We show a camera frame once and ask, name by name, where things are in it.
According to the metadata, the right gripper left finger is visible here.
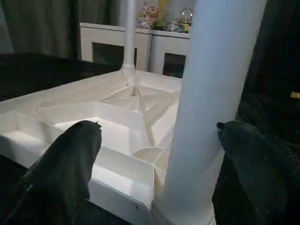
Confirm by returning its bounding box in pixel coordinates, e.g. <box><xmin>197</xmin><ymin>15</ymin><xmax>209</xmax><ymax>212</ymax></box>
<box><xmin>0</xmin><ymin>120</ymin><xmax>103</xmax><ymax>225</ymax></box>

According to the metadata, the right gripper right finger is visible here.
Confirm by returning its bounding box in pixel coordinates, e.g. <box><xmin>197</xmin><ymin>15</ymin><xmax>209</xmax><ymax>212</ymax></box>
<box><xmin>216</xmin><ymin>120</ymin><xmax>300</xmax><ymax>225</ymax></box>

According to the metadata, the white plastic table top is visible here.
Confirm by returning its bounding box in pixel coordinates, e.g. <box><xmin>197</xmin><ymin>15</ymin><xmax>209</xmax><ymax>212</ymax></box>
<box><xmin>0</xmin><ymin>69</ymin><xmax>225</xmax><ymax>225</ymax></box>

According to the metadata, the white plastic table leg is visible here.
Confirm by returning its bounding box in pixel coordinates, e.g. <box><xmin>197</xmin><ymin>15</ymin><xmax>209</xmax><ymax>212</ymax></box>
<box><xmin>150</xmin><ymin>0</ymin><xmax>269</xmax><ymax>225</ymax></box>
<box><xmin>120</xmin><ymin>0</ymin><xmax>138</xmax><ymax>76</ymax></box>

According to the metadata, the black mat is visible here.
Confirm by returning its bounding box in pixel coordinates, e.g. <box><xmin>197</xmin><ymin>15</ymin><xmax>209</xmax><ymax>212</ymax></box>
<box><xmin>0</xmin><ymin>52</ymin><xmax>300</xmax><ymax>225</ymax></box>

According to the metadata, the black cabinet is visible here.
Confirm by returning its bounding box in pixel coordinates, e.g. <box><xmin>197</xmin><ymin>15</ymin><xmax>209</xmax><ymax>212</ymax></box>
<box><xmin>234</xmin><ymin>0</ymin><xmax>300</xmax><ymax>122</ymax></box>

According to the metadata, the white sideboard with glass doors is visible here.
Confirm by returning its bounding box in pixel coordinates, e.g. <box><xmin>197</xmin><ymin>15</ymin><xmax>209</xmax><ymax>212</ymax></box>
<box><xmin>79</xmin><ymin>22</ymin><xmax>192</xmax><ymax>79</ymax></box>

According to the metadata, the grey curtain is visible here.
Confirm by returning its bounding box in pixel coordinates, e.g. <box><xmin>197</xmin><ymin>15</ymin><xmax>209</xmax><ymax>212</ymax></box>
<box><xmin>0</xmin><ymin>0</ymin><xmax>123</xmax><ymax>59</ymax></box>

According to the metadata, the shiny silver ornament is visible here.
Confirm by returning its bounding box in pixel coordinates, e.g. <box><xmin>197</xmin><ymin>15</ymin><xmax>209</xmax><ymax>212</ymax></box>
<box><xmin>165</xmin><ymin>21</ymin><xmax>187</xmax><ymax>33</ymax></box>

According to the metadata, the small gold trophy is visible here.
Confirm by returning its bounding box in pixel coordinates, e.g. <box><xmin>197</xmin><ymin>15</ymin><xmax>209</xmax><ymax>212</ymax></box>
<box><xmin>180</xmin><ymin>7</ymin><xmax>194</xmax><ymax>33</ymax></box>

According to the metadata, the striped tiger plush toy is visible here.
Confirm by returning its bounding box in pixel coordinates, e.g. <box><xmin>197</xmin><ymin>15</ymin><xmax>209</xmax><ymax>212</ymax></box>
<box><xmin>137</xmin><ymin>4</ymin><xmax>161</xmax><ymax>30</ymax></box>

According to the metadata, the yellow green picture card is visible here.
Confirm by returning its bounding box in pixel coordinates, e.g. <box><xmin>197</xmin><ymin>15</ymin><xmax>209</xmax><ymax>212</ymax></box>
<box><xmin>158</xmin><ymin>0</ymin><xmax>171</xmax><ymax>25</ymax></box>

